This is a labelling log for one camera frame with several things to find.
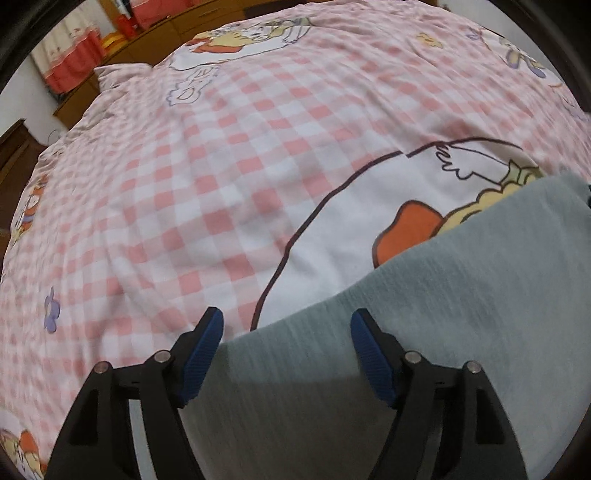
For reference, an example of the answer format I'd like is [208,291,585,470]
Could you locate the cream and red curtain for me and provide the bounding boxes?
[29,0,209,97]

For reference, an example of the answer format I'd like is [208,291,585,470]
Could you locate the long wooden low cabinet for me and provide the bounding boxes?
[52,0,334,130]

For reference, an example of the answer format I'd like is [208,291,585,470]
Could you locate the grey-green pants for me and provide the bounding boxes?
[181,174,590,479]

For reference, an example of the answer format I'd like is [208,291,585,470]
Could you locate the dark wooden headboard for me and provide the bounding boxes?
[0,119,45,258]

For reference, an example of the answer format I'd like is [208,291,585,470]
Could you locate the pink checkered bed sheet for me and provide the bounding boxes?
[1,1,590,479]

